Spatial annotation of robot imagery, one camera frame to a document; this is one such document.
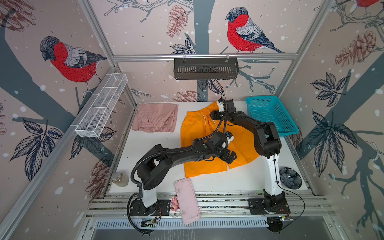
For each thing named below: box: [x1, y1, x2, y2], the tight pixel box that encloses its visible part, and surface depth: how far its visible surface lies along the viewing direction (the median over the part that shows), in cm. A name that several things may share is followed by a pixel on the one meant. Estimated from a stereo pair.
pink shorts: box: [131, 103, 179, 133], surface depth 109 cm
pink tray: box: [175, 177, 201, 225], surface depth 76 cm
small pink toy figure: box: [171, 196, 180, 212], surface depth 75 cm
